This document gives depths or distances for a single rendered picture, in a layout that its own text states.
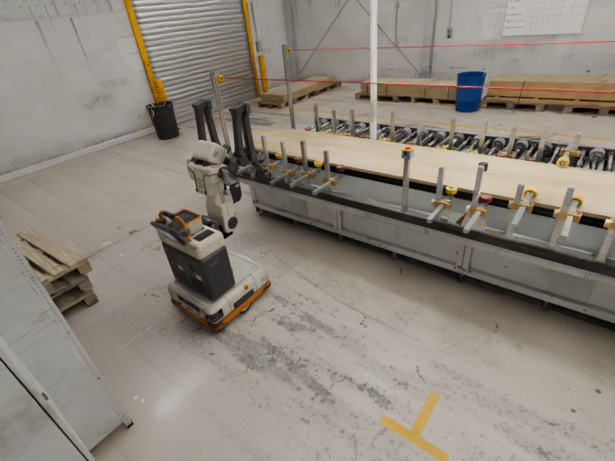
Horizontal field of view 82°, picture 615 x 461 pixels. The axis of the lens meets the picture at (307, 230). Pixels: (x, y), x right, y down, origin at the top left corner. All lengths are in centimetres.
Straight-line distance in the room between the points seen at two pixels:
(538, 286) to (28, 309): 323
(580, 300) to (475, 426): 128
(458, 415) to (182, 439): 168
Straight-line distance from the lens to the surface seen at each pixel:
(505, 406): 269
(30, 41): 859
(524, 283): 326
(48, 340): 223
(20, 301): 209
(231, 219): 294
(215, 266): 277
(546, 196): 295
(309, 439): 244
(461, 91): 828
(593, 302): 327
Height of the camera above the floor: 216
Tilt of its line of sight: 32 degrees down
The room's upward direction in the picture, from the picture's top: 7 degrees counter-clockwise
